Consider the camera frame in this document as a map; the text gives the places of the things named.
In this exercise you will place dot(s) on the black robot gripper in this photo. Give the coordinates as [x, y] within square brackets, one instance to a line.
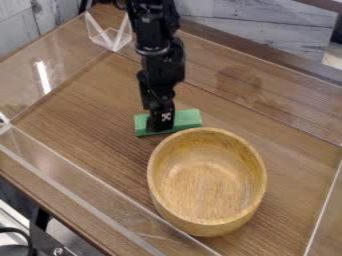
[162, 72]

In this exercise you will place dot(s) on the green rectangular block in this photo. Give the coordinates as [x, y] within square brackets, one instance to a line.
[167, 123]

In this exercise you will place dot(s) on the brown wooden bowl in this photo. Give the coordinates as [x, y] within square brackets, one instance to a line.
[208, 181]

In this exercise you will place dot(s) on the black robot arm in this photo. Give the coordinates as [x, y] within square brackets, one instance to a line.
[155, 22]

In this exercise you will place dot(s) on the black table leg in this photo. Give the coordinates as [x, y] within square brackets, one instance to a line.
[39, 220]

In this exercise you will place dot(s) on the clear acrylic corner bracket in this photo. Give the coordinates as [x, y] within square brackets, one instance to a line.
[110, 38]

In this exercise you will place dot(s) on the clear acrylic tray wall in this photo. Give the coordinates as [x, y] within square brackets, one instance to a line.
[71, 154]

